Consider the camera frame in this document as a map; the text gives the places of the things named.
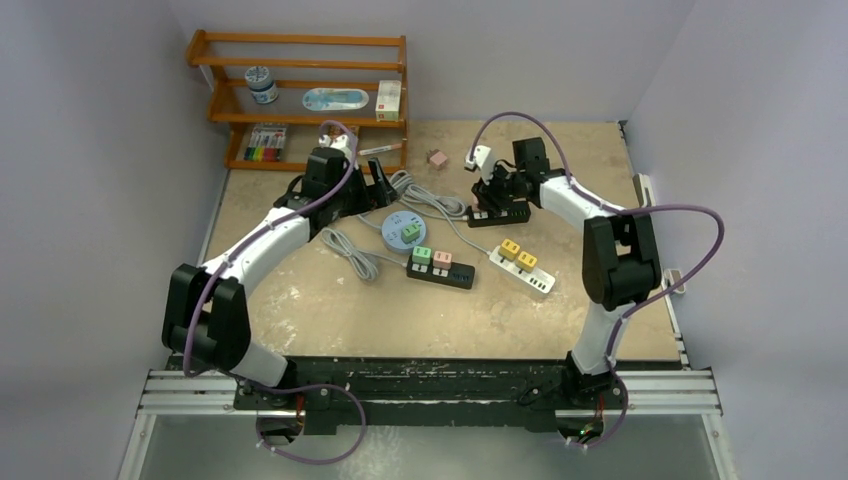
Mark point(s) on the yellow plug right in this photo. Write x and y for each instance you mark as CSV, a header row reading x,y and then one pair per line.
x,y
526,261

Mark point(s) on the round blue power socket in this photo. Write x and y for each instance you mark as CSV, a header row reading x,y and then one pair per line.
x,y
390,231

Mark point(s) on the white wall bracket upper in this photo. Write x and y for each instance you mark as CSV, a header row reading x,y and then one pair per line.
x,y
644,190

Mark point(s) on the yellow plug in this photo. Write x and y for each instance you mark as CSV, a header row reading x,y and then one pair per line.
x,y
526,261
509,250

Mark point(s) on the orange wooden shelf rack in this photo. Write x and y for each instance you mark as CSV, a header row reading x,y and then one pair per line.
x,y
298,63

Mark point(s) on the white red small box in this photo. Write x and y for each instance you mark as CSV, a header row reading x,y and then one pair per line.
x,y
388,100

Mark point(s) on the black power strip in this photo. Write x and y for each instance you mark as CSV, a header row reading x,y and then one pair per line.
x,y
517,213
458,275

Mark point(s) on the black metal base rail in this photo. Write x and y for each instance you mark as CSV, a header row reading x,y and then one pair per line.
x,y
322,394

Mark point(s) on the coloured marker pen pack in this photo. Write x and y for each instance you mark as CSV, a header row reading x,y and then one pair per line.
x,y
266,143

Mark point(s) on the blue white oval package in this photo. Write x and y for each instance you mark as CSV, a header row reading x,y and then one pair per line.
x,y
335,99

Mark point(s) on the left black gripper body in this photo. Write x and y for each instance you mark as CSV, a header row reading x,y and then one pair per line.
x,y
355,198

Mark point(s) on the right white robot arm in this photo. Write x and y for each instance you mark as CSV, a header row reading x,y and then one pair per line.
x,y
620,261

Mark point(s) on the white marker pen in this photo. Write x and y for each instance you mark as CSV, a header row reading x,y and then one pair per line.
x,y
380,149

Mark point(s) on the white wall bracket lower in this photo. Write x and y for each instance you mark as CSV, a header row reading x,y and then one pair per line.
x,y
673,278

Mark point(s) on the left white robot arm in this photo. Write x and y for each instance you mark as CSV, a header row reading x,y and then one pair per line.
x,y
207,316

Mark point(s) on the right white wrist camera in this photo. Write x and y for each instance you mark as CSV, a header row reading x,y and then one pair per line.
x,y
481,159

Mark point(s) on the yellow plug left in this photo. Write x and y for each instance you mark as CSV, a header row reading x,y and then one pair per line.
x,y
509,250

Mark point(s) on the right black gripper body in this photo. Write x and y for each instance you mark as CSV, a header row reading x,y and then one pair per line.
x,y
503,188

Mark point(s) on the white wall bracket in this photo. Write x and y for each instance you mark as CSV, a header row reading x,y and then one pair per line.
x,y
644,190
673,278

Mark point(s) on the white power strip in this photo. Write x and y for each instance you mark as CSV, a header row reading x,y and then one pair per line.
x,y
538,280

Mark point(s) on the blue white round jar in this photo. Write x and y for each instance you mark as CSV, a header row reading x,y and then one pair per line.
x,y
261,85

